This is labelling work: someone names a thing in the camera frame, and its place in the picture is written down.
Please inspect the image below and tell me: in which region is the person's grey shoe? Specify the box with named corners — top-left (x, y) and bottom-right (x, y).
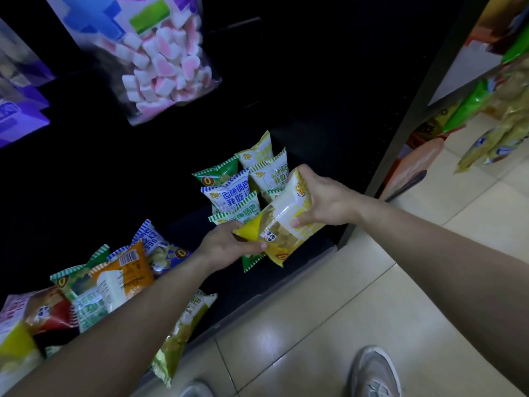
top-left (349, 346), bottom-right (402, 397)
top-left (180, 380), bottom-right (215, 397)

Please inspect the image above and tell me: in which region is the green hanging snack bag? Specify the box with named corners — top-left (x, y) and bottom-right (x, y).
top-left (442, 26), bottom-right (529, 133)

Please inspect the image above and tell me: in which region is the pile of snack packets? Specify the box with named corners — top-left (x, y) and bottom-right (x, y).
top-left (0, 218), bottom-right (219, 389)

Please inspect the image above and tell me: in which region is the yellow blue hanging bag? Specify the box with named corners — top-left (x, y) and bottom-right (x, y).
top-left (454, 55), bottom-right (529, 174)

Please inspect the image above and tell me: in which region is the person's right grey shoe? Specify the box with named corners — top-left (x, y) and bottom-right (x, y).
top-left (349, 346), bottom-right (402, 397)

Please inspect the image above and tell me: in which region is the person's left forearm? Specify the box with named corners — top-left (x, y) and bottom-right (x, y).
top-left (4, 254), bottom-right (218, 397)

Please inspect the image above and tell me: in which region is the black shelf display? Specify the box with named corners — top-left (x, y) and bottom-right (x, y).
top-left (0, 0), bottom-right (493, 389)

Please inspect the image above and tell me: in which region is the purple grape jelly bag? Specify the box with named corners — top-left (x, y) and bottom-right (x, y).
top-left (0, 18), bottom-right (55, 149)

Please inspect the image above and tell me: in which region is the person's right forearm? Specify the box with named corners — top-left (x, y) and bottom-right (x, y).
top-left (357, 198), bottom-right (529, 393)

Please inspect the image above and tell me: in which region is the person's left grey shoe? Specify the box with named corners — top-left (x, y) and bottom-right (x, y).
top-left (180, 380), bottom-right (215, 397)

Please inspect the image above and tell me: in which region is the pink white marshmallow bag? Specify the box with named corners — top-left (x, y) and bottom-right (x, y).
top-left (43, 0), bottom-right (223, 127)

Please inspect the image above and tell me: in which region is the person's left hand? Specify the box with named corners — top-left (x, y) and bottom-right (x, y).
top-left (194, 220), bottom-right (268, 274)

